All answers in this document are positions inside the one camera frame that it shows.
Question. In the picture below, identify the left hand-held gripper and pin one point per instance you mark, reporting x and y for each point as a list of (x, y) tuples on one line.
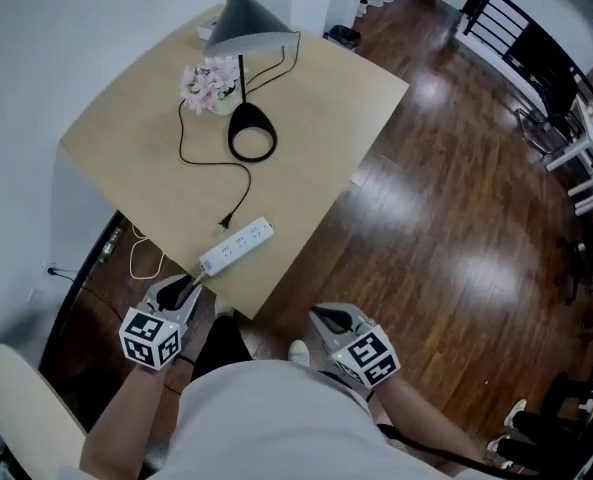
[(148, 340)]

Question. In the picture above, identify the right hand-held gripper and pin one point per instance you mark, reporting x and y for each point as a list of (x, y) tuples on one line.
[(366, 358)]

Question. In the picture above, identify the white power strip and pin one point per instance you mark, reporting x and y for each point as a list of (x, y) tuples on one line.
[(236, 245)]

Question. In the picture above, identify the black desk lamp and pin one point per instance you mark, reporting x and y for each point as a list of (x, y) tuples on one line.
[(246, 28)]

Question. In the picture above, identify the person's left forearm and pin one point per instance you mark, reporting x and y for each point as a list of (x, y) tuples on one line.
[(126, 418)]

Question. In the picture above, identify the person's right forearm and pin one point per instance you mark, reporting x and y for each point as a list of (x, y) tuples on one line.
[(426, 418)]

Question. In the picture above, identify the person's white left shoe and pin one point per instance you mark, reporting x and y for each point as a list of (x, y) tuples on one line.
[(224, 308)]

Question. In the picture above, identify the person's white shoe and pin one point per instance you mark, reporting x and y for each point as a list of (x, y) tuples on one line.
[(224, 308), (298, 354)]

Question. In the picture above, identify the person's white right shoe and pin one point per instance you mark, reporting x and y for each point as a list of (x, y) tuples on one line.
[(298, 354)]

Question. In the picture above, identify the person's black trousers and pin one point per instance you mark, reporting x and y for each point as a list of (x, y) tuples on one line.
[(221, 343)]

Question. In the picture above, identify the green plastic bottle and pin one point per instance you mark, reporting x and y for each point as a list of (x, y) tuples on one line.
[(108, 248)]

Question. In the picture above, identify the person's white shirt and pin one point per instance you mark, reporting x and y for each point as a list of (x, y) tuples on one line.
[(276, 418)]

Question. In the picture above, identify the pink flowers in white pot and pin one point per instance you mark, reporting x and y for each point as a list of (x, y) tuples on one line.
[(211, 80)]

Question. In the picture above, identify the white tissue box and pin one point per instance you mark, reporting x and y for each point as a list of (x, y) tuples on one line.
[(207, 30)]

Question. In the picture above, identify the black trash bin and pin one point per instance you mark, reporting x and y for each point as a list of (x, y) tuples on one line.
[(345, 37)]

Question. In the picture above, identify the black slatted chair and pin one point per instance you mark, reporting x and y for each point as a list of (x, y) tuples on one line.
[(541, 63)]

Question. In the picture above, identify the white wall socket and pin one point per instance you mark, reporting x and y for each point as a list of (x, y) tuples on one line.
[(50, 269)]

